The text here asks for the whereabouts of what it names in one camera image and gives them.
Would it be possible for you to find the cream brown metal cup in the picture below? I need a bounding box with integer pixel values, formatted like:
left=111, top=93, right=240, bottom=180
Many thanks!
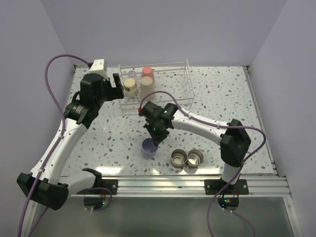
left=123, top=78, right=138, bottom=97

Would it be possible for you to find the purple plastic cup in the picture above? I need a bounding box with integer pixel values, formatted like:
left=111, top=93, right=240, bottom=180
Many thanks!
left=142, top=138, right=158, bottom=159

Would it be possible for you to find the clear plastic cup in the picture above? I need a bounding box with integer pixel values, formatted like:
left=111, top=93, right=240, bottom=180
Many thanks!
left=127, top=70, right=138, bottom=80

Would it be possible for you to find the beige plastic cup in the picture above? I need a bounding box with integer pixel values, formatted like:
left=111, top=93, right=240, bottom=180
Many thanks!
left=140, top=76, right=155, bottom=100

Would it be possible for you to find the red plastic cup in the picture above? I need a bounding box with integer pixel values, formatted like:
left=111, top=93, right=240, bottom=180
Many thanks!
left=142, top=66, right=155, bottom=83

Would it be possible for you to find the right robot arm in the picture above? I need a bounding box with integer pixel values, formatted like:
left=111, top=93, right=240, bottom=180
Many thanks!
left=138, top=101, right=251, bottom=194

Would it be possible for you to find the left round controller board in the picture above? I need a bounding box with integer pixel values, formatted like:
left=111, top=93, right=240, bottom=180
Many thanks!
left=83, top=197, right=105, bottom=210

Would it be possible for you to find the round controller board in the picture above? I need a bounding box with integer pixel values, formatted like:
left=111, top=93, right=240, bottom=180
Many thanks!
left=83, top=197, right=105, bottom=210
left=218, top=197, right=239, bottom=211

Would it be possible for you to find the right round controller board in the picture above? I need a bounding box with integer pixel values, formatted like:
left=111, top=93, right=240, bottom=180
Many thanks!
left=218, top=197, right=239, bottom=211

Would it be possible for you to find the clear wire dish rack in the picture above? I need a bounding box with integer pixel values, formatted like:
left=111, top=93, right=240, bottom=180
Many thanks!
left=118, top=60, right=195, bottom=115

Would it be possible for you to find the aluminium front rail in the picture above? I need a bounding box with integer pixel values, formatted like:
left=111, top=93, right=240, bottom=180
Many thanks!
left=59, top=175, right=291, bottom=198

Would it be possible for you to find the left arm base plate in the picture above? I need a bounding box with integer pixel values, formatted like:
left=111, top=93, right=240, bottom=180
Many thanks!
left=77, top=179, right=119, bottom=195

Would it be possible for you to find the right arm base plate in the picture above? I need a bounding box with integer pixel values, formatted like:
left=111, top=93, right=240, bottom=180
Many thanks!
left=204, top=179, right=249, bottom=195

